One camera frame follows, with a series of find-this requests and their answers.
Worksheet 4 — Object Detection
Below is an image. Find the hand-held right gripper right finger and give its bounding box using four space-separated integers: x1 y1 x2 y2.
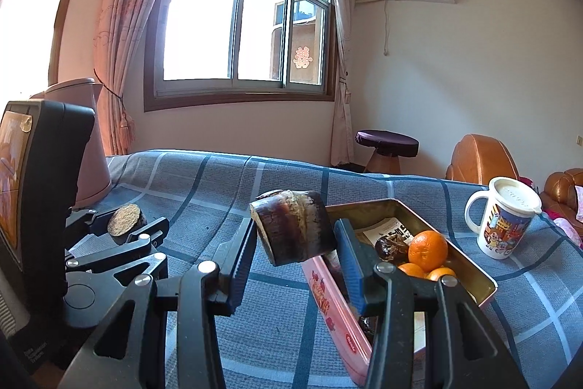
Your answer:
334 218 531 389

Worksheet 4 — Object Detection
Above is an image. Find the brown leather sofa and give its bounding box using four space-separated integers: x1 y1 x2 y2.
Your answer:
542 170 583 226

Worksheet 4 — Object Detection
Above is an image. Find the dark sugarcane piece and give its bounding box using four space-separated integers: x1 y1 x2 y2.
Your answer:
107 203 147 245
250 188 338 267

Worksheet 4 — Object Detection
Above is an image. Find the white mug lid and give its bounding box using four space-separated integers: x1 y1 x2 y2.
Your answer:
489 177 544 217

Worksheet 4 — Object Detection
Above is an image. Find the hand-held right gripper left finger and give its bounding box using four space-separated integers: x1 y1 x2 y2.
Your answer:
64 218 259 389

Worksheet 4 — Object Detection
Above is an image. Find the pink rectangular tin box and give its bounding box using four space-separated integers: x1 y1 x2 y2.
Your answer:
301 198 498 387

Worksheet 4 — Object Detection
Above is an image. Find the wooden balcony door frame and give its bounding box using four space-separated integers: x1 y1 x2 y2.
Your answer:
0 0 89 98

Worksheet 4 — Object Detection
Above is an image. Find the textured mandarin orange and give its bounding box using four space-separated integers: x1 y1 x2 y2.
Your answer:
407 230 449 272

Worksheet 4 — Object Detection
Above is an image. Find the pink curtain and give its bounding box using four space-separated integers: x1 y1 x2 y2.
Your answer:
91 0 196 157

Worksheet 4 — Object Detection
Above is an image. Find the wooden framed window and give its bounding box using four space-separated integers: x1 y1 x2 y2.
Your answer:
143 0 338 113

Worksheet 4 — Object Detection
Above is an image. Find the pink floral blanket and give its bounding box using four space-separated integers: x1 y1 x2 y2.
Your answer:
514 177 583 248

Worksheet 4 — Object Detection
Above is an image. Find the blue plaid blanket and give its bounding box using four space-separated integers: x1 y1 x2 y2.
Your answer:
105 149 583 389

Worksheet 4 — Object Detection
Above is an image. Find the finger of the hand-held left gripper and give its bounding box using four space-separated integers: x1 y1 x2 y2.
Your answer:
66 217 170 294
67 207 118 235

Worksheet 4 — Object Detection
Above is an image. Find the smooth small orange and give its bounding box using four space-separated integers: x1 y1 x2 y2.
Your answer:
397 262 426 280
426 267 457 283

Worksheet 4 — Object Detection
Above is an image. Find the round purple top stool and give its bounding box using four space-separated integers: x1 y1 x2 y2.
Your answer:
354 129 420 173

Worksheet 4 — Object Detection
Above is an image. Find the pale curtain with valance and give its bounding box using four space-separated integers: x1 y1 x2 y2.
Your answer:
314 0 365 166

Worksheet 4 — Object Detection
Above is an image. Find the brown leather armchair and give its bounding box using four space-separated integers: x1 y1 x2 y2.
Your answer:
445 134 520 184

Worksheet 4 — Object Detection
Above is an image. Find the white cartoon print mug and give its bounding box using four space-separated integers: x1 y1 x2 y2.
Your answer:
465 177 544 260

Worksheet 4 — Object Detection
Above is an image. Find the pink kettle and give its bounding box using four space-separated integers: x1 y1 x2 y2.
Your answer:
30 78 113 210

